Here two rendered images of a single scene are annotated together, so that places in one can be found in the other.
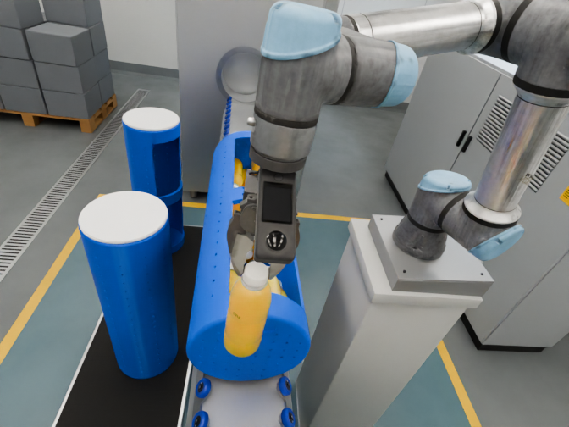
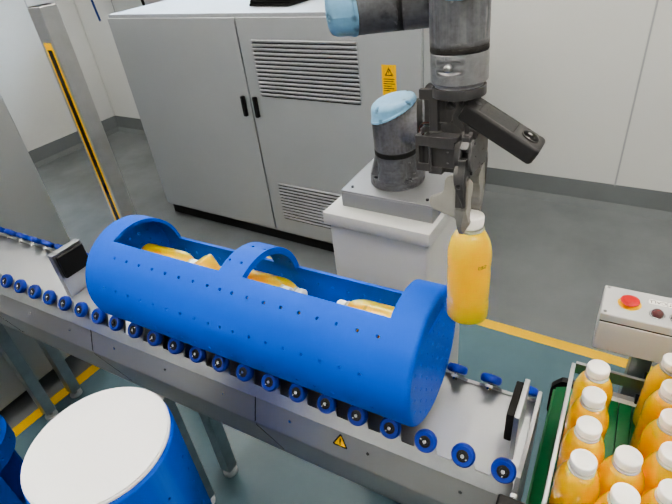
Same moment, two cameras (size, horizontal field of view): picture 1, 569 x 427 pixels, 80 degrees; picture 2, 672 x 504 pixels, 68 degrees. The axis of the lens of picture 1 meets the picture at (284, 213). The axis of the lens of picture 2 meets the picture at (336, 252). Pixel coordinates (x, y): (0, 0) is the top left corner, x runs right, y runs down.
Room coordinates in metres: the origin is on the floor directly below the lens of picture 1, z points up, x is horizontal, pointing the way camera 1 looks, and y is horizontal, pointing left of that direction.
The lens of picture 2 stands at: (0.04, 0.63, 1.84)
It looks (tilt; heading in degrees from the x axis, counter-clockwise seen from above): 34 degrees down; 315
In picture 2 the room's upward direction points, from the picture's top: 7 degrees counter-clockwise
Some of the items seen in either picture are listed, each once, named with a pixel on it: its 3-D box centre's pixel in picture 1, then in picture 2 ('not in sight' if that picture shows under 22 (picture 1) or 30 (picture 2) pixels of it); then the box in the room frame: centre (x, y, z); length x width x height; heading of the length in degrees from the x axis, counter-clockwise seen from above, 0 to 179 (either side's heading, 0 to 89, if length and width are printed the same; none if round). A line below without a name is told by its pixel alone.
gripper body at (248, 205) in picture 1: (270, 187); (453, 128); (0.38, 0.03, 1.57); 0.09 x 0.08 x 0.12; 9
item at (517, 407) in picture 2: not in sight; (515, 417); (0.25, -0.02, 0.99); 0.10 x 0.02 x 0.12; 102
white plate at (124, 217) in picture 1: (124, 215); (98, 443); (0.85, 0.54, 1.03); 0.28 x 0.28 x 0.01
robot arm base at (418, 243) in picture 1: (423, 229); (396, 161); (0.80, -0.41, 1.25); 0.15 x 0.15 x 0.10
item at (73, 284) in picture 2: not in sight; (75, 268); (1.55, 0.27, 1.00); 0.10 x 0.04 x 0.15; 102
